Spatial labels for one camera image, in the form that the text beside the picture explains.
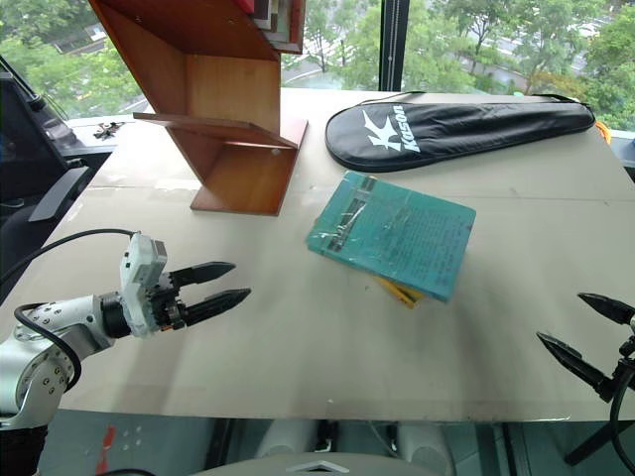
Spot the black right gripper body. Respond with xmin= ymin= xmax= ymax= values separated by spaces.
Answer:
xmin=613 ymin=320 xmax=635 ymax=394

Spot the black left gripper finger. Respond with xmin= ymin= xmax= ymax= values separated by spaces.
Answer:
xmin=183 ymin=287 xmax=253 ymax=328
xmin=171 ymin=261 xmax=237 ymax=290

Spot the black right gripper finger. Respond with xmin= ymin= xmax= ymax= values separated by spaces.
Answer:
xmin=536 ymin=331 xmax=617 ymax=404
xmin=576 ymin=292 xmax=635 ymax=327

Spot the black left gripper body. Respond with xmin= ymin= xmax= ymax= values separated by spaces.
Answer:
xmin=146 ymin=270 xmax=192 ymax=333

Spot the brown wooden shelf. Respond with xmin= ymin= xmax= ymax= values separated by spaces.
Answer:
xmin=87 ymin=0 xmax=310 ymax=217

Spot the yellow item under book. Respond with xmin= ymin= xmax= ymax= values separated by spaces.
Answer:
xmin=372 ymin=275 xmax=429 ymax=310

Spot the teal plastic-wrapped book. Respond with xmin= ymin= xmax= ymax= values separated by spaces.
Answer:
xmin=304 ymin=170 xmax=478 ymax=304

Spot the black diagonal stand leg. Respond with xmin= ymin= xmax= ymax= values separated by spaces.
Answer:
xmin=564 ymin=419 xmax=617 ymax=466

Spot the white rounded robot leg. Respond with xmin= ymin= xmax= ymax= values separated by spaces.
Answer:
xmin=395 ymin=421 xmax=460 ymax=476
xmin=255 ymin=419 xmax=326 ymax=463

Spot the small black clip cluster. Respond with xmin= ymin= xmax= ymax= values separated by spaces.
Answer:
xmin=92 ymin=120 xmax=122 ymax=143

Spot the grey robot torso edge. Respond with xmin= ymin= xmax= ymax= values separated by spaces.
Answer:
xmin=195 ymin=449 xmax=450 ymax=476

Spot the black office chair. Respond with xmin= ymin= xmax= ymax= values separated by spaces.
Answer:
xmin=0 ymin=54 xmax=96 ymax=301

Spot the black Kason racket bag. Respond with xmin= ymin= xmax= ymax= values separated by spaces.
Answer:
xmin=324 ymin=90 xmax=596 ymax=175

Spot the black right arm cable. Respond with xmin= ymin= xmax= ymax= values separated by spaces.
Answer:
xmin=609 ymin=367 xmax=635 ymax=473

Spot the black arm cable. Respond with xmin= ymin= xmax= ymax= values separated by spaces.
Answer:
xmin=0 ymin=228 xmax=139 ymax=393
xmin=609 ymin=367 xmax=635 ymax=473

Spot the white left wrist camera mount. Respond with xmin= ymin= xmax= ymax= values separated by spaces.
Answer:
xmin=118 ymin=232 xmax=171 ymax=339

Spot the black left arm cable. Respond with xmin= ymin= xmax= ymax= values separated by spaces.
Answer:
xmin=0 ymin=228 xmax=139 ymax=393

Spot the black window frame post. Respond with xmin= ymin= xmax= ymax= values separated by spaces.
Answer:
xmin=378 ymin=0 xmax=407 ymax=93

